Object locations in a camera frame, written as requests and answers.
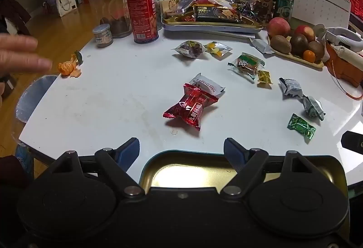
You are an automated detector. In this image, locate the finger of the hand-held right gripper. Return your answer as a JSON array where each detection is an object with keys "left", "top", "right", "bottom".
[{"left": 341, "top": 131, "right": 363, "bottom": 156}]

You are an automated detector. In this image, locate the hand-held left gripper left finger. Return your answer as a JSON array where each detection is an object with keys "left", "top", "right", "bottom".
[{"left": 42, "top": 137, "right": 146, "bottom": 199}]

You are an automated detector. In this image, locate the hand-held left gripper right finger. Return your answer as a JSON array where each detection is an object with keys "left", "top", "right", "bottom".
[{"left": 221, "top": 137, "right": 325, "bottom": 198}]

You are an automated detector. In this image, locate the gold tin tray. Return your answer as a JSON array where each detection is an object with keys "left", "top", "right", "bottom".
[{"left": 138, "top": 150, "right": 350, "bottom": 197}]

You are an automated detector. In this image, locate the red foil snack packet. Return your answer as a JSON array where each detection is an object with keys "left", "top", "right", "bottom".
[{"left": 162, "top": 83, "right": 219, "bottom": 131}]

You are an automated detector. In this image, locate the white dark-print packet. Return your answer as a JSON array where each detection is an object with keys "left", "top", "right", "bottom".
[{"left": 278, "top": 77, "right": 304, "bottom": 100}]

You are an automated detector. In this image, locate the yellow silver snack packet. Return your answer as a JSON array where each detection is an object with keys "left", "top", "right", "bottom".
[{"left": 204, "top": 42, "right": 233, "bottom": 61}]

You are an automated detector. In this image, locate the silver white snack packet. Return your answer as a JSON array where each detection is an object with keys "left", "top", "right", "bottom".
[{"left": 250, "top": 38, "right": 275, "bottom": 54}]

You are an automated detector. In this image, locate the clear dried fruit packet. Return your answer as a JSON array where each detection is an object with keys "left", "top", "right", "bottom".
[{"left": 172, "top": 41, "right": 205, "bottom": 59}]

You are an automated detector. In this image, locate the gold tray full of snacks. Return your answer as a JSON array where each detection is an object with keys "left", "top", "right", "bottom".
[{"left": 161, "top": 14, "right": 264, "bottom": 34}]

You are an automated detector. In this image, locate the grey green crumpled packet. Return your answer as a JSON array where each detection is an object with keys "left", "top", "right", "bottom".
[{"left": 302, "top": 96, "right": 326, "bottom": 121}]

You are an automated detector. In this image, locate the green foil candy packet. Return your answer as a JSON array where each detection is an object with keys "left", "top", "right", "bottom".
[{"left": 287, "top": 113, "right": 316, "bottom": 141}]

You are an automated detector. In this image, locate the orange bag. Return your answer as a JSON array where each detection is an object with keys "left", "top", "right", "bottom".
[{"left": 325, "top": 41, "right": 363, "bottom": 100}]

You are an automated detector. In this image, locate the gold candy packet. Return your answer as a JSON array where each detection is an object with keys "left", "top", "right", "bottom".
[{"left": 257, "top": 70, "right": 273, "bottom": 85}]

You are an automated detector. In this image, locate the green biscuit packet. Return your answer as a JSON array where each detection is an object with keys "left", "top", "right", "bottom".
[{"left": 228, "top": 52, "right": 265, "bottom": 83}]

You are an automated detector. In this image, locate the cream cloth roll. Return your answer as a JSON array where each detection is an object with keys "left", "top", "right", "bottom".
[{"left": 334, "top": 45, "right": 363, "bottom": 62}]

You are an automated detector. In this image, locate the peeled tangerine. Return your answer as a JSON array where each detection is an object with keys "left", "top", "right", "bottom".
[{"left": 57, "top": 54, "right": 82, "bottom": 78}]

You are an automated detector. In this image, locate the wooden fruit tray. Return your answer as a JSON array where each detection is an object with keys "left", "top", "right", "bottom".
[{"left": 267, "top": 30, "right": 324, "bottom": 68}]

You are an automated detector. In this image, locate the white neck massager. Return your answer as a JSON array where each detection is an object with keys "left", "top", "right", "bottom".
[{"left": 323, "top": 27, "right": 363, "bottom": 52}]

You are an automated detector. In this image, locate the grey round stool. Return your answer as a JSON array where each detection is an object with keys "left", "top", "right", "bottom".
[{"left": 15, "top": 75, "right": 59, "bottom": 124}]

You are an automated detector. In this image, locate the dark brown round fruit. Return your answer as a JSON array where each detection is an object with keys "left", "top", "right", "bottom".
[{"left": 290, "top": 33, "right": 309, "bottom": 56}]

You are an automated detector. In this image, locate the light brown kiwi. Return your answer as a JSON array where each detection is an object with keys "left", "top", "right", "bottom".
[{"left": 269, "top": 35, "right": 292, "bottom": 54}]

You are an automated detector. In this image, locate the small grey jar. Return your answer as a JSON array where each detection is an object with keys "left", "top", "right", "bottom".
[{"left": 93, "top": 24, "right": 114, "bottom": 48}]

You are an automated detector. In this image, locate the small red apple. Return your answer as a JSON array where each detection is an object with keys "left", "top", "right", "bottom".
[{"left": 294, "top": 25, "right": 316, "bottom": 42}]

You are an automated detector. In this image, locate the large red apple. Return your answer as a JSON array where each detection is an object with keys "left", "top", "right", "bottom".
[{"left": 267, "top": 17, "right": 291, "bottom": 39}]

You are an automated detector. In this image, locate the red biscuit can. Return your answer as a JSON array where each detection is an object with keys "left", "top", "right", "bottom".
[{"left": 125, "top": 0, "right": 159, "bottom": 44}]

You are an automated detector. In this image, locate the large glass jar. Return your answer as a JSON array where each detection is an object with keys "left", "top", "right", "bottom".
[{"left": 89, "top": 0, "right": 133, "bottom": 39}]

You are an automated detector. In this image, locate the black biscuit packet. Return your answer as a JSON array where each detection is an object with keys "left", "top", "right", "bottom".
[{"left": 194, "top": 4, "right": 244, "bottom": 24}]

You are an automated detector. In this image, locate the desk calendar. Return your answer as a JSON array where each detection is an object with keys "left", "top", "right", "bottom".
[{"left": 292, "top": 0, "right": 351, "bottom": 30}]

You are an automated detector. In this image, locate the dark printed cup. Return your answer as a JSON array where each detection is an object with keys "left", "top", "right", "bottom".
[{"left": 252, "top": 0, "right": 274, "bottom": 23}]

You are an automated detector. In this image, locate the green can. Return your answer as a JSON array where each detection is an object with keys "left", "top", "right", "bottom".
[{"left": 274, "top": 0, "right": 293, "bottom": 23}]

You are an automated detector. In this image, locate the white tote bag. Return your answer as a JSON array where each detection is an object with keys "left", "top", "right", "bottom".
[{"left": 55, "top": 0, "right": 78, "bottom": 17}]

